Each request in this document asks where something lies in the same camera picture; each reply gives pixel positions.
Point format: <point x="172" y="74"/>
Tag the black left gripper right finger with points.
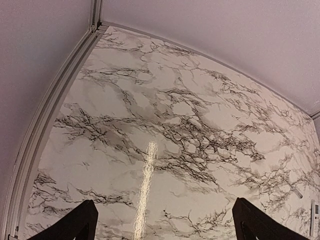
<point x="251" y="223"/>

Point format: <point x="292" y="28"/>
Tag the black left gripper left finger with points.
<point x="78" y="224"/>

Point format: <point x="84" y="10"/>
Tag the white remote control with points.
<point x="315" y="218"/>

